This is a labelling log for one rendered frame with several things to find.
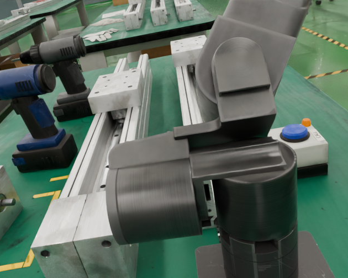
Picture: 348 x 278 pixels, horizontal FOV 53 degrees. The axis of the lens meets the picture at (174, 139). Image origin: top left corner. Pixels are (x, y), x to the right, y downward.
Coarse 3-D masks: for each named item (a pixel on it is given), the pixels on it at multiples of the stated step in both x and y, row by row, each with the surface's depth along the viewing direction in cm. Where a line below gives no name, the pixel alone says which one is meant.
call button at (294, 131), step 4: (292, 124) 59; (296, 124) 58; (284, 128) 58; (288, 128) 58; (292, 128) 57; (296, 128) 57; (300, 128) 57; (304, 128) 57; (284, 132) 57; (288, 132) 56; (292, 132) 56; (296, 132) 56; (300, 132) 56; (304, 132) 56; (284, 136) 57; (288, 136) 56; (292, 136) 56; (296, 136) 56; (300, 136) 56; (304, 136) 56
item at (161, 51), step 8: (112, 0) 388; (120, 0) 389; (152, 48) 369; (160, 48) 370; (168, 48) 371; (8, 56) 416; (16, 56) 407; (152, 56) 373; (160, 56) 374; (0, 64) 380; (8, 64) 375; (16, 64) 379; (24, 64) 401
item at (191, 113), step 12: (180, 72) 92; (192, 72) 100; (180, 84) 84; (192, 84) 94; (180, 96) 77; (192, 96) 87; (192, 108) 69; (192, 120) 64; (216, 216) 50; (204, 228) 51
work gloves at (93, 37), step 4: (100, 32) 229; (104, 32) 223; (108, 32) 223; (112, 32) 224; (84, 36) 227; (88, 36) 225; (92, 36) 219; (96, 36) 216; (100, 36) 206; (104, 36) 211; (108, 36) 208; (92, 40) 209; (96, 40) 208; (100, 40) 204; (104, 40) 205
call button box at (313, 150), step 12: (276, 132) 60; (312, 132) 57; (288, 144) 56; (300, 144) 55; (312, 144) 55; (324, 144) 54; (300, 156) 55; (312, 156) 55; (324, 156) 55; (300, 168) 56; (312, 168) 56; (324, 168) 56
